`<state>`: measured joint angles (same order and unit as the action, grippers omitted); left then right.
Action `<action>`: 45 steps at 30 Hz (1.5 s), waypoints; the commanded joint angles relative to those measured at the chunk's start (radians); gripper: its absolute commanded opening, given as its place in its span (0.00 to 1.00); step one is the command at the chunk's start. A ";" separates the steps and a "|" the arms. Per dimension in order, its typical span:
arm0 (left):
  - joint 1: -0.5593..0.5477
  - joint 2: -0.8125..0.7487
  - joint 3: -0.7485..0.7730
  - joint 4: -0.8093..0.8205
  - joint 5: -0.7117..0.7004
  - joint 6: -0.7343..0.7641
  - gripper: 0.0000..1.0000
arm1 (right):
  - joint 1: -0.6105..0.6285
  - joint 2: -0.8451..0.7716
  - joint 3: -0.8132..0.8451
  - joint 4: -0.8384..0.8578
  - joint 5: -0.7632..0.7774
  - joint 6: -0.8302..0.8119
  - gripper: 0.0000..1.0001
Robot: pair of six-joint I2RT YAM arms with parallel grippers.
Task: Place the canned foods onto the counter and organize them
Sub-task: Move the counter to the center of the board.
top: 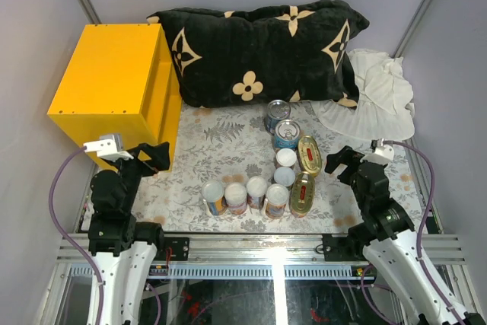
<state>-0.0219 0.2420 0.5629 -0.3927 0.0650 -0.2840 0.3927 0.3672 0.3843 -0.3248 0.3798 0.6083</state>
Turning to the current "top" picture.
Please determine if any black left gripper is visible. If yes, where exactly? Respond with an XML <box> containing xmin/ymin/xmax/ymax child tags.
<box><xmin>111</xmin><ymin>141</ymin><xmax>171</xmax><ymax>212</ymax></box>

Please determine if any orange blue lidded can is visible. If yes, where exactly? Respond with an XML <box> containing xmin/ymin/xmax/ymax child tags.
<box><xmin>201</xmin><ymin>180</ymin><xmax>227</xmax><ymax>216</ymax></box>

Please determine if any black floral plush pillow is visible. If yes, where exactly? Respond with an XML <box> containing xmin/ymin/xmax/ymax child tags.
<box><xmin>147</xmin><ymin>0</ymin><xmax>370</xmax><ymax>108</ymax></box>

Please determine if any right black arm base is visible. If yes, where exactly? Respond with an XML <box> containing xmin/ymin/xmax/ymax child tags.
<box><xmin>314</xmin><ymin>234</ymin><xmax>365</xmax><ymax>263</ymax></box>

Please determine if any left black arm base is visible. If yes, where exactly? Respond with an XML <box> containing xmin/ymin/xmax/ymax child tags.
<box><xmin>157</xmin><ymin>237</ymin><xmax>190</xmax><ymax>264</ymax></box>

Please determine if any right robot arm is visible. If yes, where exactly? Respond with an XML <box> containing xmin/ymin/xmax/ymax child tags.
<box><xmin>324</xmin><ymin>142</ymin><xmax>485</xmax><ymax>324</ymax></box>

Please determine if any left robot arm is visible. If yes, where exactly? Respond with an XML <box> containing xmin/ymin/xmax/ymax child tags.
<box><xmin>84</xmin><ymin>137</ymin><xmax>170</xmax><ymax>324</ymax></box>

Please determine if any upper gold oval tin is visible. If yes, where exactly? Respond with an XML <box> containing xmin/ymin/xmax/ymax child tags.
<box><xmin>297</xmin><ymin>135</ymin><xmax>323</xmax><ymax>177</ymax></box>

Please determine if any gold oval tin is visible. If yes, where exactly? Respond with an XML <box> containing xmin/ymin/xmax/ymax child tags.
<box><xmin>289</xmin><ymin>172</ymin><xmax>315</xmax><ymax>218</ymax></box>
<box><xmin>297</xmin><ymin>135</ymin><xmax>323</xmax><ymax>177</ymax></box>

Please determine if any lower gold oval tin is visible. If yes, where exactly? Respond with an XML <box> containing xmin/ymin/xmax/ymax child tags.
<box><xmin>289</xmin><ymin>172</ymin><xmax>315</xmax><ymax>218</ymax></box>

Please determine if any brown can white lid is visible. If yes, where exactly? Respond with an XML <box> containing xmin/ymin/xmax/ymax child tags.
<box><xmin>275</xmin><ymin>148</ymin><xmax>298</xmax><ymax>169</ymax></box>

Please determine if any grey lidded small can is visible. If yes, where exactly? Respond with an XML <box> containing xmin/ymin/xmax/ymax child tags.
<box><xmin>272</xmin><ymin>167</ymin><xmax>296</xmax><ymax>190</ymax></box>

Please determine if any blue round tin can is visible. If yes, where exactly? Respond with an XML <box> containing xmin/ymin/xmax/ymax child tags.
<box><xmin>273</xmin><ymin>119</ymin><xmax>301</xmax><ymax>150</ymax></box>

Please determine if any floral patterned table mat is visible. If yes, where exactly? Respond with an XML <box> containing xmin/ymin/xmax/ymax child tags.
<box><xmin>81</xmin><ymin>100</ymin><xmax>429</xmax><ymax>234</ymax></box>

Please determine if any white crumpled cloth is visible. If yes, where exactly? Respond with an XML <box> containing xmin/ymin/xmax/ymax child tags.
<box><xmin>311</xmin><ymin>49</ymin><xmax>415</xmax><ymax>141</ymax></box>

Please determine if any yellow wooden shelf box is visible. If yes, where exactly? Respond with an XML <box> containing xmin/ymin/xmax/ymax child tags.
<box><xmin>47</xmin><ymin>24</ymin><xmax>182</xmax><ymax>157</ymax></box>

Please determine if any orange lidded front can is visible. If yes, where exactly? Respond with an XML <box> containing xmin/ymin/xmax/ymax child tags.
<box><xmin>263</xmin><ymin>183</ymin><xmax>290</xmax><ymax>219</ymax></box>

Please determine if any dark round tin can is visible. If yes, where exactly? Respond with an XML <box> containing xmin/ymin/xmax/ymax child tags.
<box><xmin>265</xmin><ymin>100</ymin><xmax>291</xmax><ymax>135</ymax></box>

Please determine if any white lidded middle can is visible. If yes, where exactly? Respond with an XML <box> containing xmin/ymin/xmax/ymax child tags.
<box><xmin>246</xmin><ymin>176</ymin><xmax>268</xmax><ymax>210</ymax></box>

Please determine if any red white lidded can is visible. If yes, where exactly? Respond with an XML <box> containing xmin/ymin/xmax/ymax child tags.
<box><xmin>224</xmin><ymin>183</ymin><xmax>247</xmax><ymax>215</ymax></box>

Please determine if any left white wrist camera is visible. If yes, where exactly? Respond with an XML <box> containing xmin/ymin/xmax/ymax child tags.
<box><xmin>83</xmin><ymin>133</ymin><xmax>134</xmax><ymax>162</ymax></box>

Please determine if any aluminium frame rail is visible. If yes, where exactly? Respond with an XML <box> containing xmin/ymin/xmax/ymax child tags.
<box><xmin>56</xmin><ymin>231</ymin><xmax>466</xmax><ymax>280</ymax></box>

